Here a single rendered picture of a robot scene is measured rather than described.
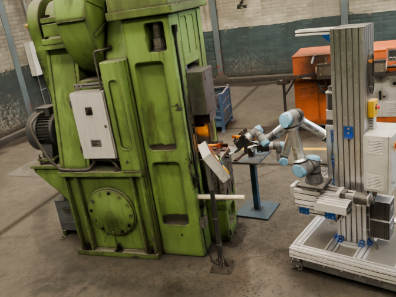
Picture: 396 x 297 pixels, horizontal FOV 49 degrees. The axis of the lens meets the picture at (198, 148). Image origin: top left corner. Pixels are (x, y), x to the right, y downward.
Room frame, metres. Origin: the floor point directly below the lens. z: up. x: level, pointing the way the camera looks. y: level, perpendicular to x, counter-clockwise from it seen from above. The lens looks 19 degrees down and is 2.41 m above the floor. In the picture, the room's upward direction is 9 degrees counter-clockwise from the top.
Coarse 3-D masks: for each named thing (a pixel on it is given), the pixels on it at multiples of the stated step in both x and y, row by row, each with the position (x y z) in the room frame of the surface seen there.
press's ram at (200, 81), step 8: (192, 72) 3.93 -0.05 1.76; (200, 72) 3.90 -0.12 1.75; (208, 72) 4.07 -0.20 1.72; (192, 80) 3.93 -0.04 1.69; (200, 80) 3.90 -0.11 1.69; (208, 80) 4.04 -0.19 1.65; (192, 88) 3.93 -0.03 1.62; (200, 88) 3.91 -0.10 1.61; (208, 88) 4.01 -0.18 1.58; (192, 96) 3.94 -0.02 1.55; (200, 96) 3.91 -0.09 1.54; (208, 96) 3.98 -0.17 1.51; (192, 104) 3.94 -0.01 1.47; (200, 104) 3.91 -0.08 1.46; (208, 104) 3.95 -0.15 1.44; (200, 112) 3.92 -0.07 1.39; (208, 112) 3.92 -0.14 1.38
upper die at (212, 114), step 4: (212, 112) 4.03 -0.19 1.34; (196, 116) 3.99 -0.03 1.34; (200, 116) 3.97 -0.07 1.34; (204, 116) 3.96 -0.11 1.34; (208, 116) 3.95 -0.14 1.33; (212, 116) 4.02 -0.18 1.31; (196, 120) 3.99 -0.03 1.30; (200, 120) 3.97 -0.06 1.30; (204, 120) 3.96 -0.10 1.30; (208, 120) 3.95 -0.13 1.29; (212, 120) 4.00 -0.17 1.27
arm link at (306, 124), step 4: (304, 120) 3.80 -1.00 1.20; (308, 120) 3.82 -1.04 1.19; (304, 124) 3.79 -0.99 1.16; (308, 124) 3.79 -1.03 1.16; (312, 124) 3.80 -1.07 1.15; (308, 128) 3.80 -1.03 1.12; (312, 128) 3.79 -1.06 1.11; (316, 128) 3.79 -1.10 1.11; (320, 128) 3.80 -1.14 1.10; (312, 132) 3.81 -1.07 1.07; (316, 132) 3.79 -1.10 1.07; (320, 132) 3.79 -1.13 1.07; (324, 132) 3.79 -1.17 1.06; (320, 136) 3.80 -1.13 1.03; (324, 136) 3.78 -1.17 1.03; (324, 140) 3.79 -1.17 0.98
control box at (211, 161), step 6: (204, 144) 3.56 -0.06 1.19; (204, 150) 3.44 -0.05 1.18; (210, 150) 3.46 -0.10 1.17; (204, 156) 3.33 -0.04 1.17; (210, 156) 3.31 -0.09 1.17; (210, 162) 3.31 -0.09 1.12; (216, 162) 3.31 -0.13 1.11; (210, 168) 3.31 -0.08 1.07; (216, 168) 3.31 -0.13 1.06; (222, 168) 3.32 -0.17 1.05; (216, 174) 3.31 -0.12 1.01; (222, 174) 3.32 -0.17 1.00; (228, 174) 3.32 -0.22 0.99; (222, 180) 3.32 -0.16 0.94
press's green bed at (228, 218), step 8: (232, 192) 4.15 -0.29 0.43; (232, 200) 4.13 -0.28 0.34; (208, 208) 3.96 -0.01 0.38; (224, 208) 3.90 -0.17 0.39; (232, 208) 4.19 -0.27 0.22; (208, 216) 3.97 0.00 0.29; (224, 216) 3.91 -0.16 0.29; (232, 216) 4.13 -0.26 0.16; (224, 224) 3.91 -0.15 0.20; (232, 224) 4.02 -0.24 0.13; (224, 232) 3.92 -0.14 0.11; (232, 232) 3.98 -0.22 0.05; (224, 240) 3.92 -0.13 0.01
